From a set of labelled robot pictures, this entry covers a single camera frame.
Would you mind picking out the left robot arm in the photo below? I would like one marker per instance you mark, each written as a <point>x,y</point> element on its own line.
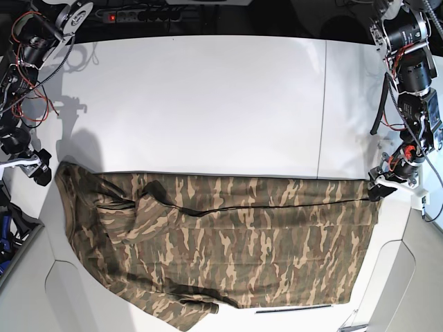
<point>408,104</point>

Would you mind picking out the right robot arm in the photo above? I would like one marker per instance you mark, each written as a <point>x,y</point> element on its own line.
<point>36,37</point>

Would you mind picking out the black power strip red switch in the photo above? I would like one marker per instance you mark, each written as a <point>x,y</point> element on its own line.
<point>139,15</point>

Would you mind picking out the camouflage T-shirt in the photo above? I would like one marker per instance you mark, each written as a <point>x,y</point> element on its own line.
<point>177,246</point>

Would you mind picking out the blue black items in bin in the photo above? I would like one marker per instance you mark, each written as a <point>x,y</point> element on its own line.
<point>16,227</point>

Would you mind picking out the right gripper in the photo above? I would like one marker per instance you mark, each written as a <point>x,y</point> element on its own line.
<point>34,164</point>

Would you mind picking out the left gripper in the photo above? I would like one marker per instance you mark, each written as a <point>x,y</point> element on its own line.
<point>401,171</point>

